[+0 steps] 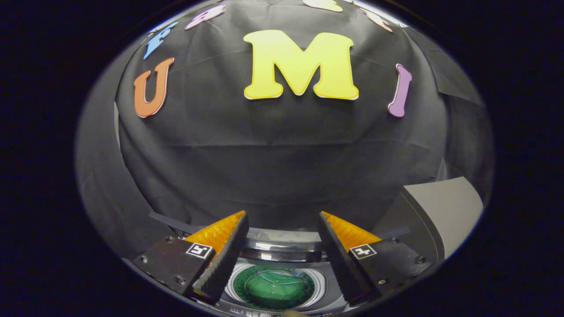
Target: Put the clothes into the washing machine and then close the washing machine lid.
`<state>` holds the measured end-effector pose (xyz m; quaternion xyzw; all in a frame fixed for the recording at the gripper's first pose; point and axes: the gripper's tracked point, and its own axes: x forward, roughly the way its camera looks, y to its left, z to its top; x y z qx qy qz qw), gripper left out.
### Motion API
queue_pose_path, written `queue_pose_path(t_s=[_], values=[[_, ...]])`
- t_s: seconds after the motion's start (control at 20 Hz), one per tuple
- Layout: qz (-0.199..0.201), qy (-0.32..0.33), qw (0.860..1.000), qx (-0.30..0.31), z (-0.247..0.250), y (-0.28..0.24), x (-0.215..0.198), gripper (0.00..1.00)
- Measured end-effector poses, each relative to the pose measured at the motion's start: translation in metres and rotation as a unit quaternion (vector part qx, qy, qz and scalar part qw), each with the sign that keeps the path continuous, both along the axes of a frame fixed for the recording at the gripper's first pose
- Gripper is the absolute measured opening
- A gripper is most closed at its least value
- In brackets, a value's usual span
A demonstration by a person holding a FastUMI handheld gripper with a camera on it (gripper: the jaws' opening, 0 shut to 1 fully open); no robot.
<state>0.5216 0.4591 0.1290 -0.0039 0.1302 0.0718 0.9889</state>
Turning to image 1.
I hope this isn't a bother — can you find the beige cabinet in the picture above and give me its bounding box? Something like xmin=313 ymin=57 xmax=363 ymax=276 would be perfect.
xmin=372 ymin=176 xmax=484 ymax=263

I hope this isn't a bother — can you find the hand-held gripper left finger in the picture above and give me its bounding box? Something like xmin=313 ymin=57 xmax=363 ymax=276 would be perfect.
xmin=132 ymin=210 xmax=250 ymax=305

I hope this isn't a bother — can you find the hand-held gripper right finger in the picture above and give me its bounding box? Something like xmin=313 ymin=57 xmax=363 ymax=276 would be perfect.
xmin=317 ymin=211 xmax=430 ymax=306

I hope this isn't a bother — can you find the grey washing machine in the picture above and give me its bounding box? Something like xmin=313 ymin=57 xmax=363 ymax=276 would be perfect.
xmin=149 ymin=211 xmax=410 ymax=316

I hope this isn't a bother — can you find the green polo shirt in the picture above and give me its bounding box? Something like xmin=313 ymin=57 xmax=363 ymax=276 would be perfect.
xmin=245 ymin=269 xmax=316 ymax=309

